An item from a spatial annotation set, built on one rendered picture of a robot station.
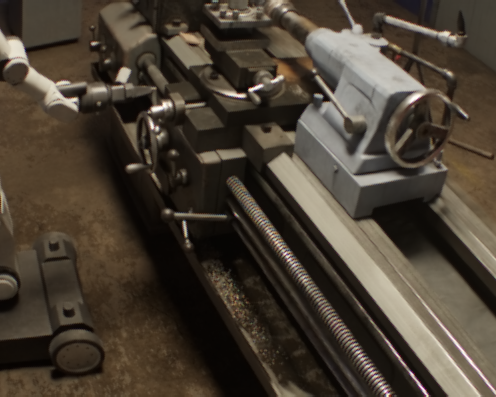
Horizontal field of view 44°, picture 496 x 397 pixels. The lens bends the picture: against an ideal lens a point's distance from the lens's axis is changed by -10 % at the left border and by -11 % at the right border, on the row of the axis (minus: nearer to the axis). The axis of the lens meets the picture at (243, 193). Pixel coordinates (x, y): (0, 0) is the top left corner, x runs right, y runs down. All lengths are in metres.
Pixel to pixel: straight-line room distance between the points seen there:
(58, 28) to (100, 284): 2.39
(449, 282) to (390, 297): 0.32
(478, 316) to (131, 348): 1.28
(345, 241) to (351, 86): 0.41
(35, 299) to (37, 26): 2.58
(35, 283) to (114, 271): 0.43
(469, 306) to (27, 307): 1.48
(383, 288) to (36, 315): 1.26
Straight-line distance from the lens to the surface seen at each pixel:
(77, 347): 2.24
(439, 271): 1.82
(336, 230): 1.66
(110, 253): 2.80
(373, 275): 1.55
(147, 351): 2.41
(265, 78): 1.90
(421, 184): 1.80
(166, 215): 1.91
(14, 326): 2.29
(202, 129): 1.90
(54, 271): 2.44
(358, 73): 1.74
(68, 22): 4.63
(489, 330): 1.70
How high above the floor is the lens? 1.83
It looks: 35 degrees down
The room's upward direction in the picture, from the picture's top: 7 degrees clockwise
